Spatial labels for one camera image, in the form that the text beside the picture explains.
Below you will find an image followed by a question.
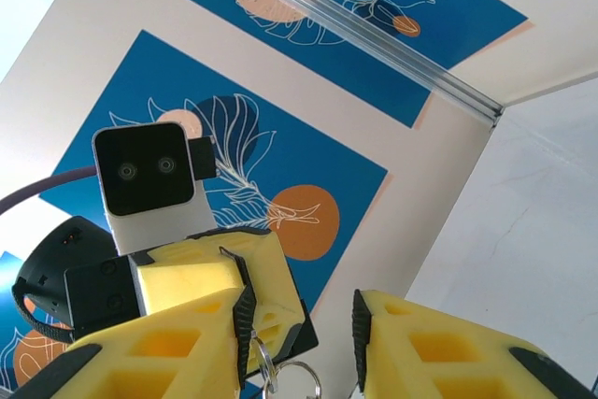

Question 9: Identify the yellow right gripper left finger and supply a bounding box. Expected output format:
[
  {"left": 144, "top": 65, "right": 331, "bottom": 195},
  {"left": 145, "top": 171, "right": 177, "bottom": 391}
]
[{"left": 8, "top": 285, "right": 261, "bottom": 399}]

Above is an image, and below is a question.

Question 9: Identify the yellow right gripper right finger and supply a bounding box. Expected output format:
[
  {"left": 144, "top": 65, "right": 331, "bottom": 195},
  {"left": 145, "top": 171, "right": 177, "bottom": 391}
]
[{"left": 351, "top": 288, "right": 598, "bottom": 399}]

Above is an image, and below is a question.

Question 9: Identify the blue poster with orange circle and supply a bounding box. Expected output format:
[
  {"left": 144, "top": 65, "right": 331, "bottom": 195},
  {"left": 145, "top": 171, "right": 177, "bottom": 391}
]
[{"left": 39, "top": 29, "right": 390, "bottom": 325}]

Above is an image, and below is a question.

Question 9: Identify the blue poster with white flower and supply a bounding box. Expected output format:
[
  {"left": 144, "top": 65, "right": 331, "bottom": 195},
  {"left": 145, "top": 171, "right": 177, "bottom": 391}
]
[{"left": 317, "top": 0, "right": 532, "bottom": 71}]

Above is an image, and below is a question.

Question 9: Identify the blue floral wall poster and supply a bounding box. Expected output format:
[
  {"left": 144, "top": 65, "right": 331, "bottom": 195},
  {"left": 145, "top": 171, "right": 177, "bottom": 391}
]
[
  {"left": 167, "top": 0, "right": 432, "bottom": 130},
  {"left": 0, "top": 249, "right": 76, "bottom": 391}
]

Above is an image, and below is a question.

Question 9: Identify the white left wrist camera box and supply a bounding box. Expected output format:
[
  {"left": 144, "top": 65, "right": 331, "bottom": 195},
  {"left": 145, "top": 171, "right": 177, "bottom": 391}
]
[{"left": 92, "top": 121, "right": 220, "bottom": 256}]

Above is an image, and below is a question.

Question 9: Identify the aluminium corner post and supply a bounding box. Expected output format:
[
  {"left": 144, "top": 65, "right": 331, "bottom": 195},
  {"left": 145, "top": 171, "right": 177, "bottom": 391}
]
[{"left": 186, "top": 0, "right": 505, "bottom": 128}]

